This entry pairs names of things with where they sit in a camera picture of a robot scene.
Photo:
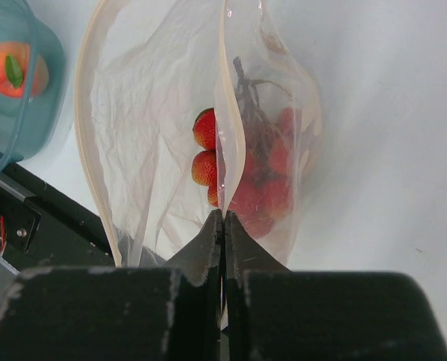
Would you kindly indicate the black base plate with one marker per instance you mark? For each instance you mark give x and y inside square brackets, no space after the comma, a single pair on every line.
[40,226]

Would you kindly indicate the clear dotted zip top bag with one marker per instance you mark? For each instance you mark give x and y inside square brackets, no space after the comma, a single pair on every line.
[147,69]

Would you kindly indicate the fake peach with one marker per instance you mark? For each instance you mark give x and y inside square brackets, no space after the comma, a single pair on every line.
[14,68]

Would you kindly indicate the fake red grapes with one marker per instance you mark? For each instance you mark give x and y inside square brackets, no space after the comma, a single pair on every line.
[264,194]

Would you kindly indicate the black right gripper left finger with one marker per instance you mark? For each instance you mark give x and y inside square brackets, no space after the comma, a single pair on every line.
[171,312]

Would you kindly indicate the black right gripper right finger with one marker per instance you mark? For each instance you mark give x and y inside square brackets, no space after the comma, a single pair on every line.
[277,314]

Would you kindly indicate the teal plastic container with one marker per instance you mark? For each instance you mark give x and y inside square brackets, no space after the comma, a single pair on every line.
[27,123]

